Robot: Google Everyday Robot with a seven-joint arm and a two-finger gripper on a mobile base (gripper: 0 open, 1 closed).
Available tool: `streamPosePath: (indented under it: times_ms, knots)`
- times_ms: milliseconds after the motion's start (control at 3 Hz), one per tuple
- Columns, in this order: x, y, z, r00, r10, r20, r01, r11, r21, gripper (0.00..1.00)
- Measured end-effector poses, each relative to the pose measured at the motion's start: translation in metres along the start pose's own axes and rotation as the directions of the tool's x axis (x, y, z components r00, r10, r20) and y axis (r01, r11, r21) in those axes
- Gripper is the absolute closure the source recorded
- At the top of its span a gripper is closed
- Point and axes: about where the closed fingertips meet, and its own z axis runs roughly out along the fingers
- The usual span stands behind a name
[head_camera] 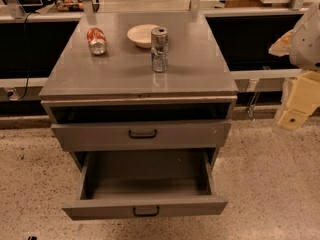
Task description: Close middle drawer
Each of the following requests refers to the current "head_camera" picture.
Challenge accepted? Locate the metal bracket on rail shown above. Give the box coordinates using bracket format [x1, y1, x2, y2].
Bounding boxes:
[246, 79, 260, 121]

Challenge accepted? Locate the grey top drawer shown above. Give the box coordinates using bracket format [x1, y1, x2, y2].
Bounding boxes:
[52, 120, 231, 152]

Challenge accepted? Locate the grey drawer cabinet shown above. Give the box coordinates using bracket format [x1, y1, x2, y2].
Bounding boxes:
[38, 11, 240, 172]

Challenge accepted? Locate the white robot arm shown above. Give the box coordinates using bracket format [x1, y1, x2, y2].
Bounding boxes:
[269, 2, 320, 131]

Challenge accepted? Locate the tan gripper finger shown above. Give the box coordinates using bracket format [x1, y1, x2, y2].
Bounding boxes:
[268, 30, 294, 57]

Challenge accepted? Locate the black cable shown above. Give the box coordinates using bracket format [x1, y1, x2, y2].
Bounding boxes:
[18, 11, 37, 101]

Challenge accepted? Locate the silver upright soda can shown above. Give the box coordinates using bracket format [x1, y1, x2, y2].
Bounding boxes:
[151, 27, 169, 73]

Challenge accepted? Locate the white bowl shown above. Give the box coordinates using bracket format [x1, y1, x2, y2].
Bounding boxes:
[127, 24, 157, 49]

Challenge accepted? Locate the grey drawer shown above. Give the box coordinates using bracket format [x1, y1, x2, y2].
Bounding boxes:
[63, 149, 227, 220]
[52, 120, 231, 152]

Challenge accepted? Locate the red crushed soda can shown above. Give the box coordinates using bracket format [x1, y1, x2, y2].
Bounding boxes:
[87, 27, 107, 55]

